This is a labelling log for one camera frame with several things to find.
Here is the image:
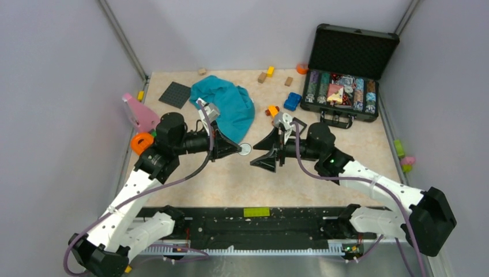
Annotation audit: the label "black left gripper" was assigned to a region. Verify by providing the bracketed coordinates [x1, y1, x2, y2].
[174, 119, 242, 162]

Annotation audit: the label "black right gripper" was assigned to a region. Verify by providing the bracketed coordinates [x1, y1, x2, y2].
[251, 125, 321, 172]

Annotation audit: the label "teal garment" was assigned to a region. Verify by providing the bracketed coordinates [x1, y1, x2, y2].
[189, 75, 256, 143]

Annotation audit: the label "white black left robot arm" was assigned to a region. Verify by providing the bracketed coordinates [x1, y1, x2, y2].
[69, 112, 242, 276]

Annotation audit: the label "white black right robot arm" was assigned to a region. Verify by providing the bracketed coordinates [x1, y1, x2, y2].
[250, 122, 457, 257]

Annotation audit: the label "yellow toy car red wheels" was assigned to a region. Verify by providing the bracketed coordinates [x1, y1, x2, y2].
[265, 106, 280, 118]

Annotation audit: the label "blue toy car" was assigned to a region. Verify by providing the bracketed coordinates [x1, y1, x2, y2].
[283, 92, 302, 111]

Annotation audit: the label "green label strip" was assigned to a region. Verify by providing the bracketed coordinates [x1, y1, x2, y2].
[243, 207, 270, 218]

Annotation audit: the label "black lego baseplate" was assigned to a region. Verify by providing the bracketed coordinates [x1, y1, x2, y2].
[159, 81, 191, 109]

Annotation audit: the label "tan wooden block left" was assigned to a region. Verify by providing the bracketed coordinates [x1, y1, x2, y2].
[257, 72, 267, 84]

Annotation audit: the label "tan wooden block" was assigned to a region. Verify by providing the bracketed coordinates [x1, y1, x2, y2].
[257, 72, 267, 84]
[284, 77, 293, 87]

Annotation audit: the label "tan wooden block right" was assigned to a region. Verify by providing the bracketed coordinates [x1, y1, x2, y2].
[284, 77, 293, 87]

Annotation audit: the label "yellow wooden block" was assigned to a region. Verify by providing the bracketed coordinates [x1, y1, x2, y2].
[266, 66, 274, 78]

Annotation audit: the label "pink plastic toy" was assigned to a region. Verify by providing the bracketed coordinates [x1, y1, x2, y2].
[122, 93, 160, 133]

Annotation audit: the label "orange plastic toy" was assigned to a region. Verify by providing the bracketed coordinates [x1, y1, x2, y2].
[130, 132, 155, 155]

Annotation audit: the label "orange tape roll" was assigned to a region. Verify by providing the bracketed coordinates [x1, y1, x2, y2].
[296, 63, 309, 75]

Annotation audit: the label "black poker chip case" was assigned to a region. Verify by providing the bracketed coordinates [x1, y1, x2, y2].
[300, 24, 400, 129]

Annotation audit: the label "green pink toy pile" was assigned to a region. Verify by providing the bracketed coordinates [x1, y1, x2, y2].
[393, 139, 416, 173]

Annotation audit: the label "black square frame far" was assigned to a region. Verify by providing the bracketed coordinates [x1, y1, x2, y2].
[293, 117, 308, 135]

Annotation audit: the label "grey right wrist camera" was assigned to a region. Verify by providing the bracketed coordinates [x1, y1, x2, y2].
[272, 111, 294, 131]

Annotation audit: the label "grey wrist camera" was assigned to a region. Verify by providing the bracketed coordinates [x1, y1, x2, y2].
[195, 98, 220, 123]
[272, 111, 294, 131]

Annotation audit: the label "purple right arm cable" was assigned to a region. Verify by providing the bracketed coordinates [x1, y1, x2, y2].
[292, 122, 428, 277]

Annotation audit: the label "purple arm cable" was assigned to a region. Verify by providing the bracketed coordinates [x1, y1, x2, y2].
[292, 122, 428, 277]
[63, 100, 215, 276]

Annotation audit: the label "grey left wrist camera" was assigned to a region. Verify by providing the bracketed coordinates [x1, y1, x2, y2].
[195, 98, 220, 123]

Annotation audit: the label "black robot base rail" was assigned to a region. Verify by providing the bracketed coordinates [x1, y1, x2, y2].
[161, 205, 377, 250]

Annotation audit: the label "small yellow block at wall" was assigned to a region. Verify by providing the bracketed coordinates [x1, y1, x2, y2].
[137, 91, 145, 102]

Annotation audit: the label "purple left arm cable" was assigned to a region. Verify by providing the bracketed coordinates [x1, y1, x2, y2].
[63, 100, 215, 276]

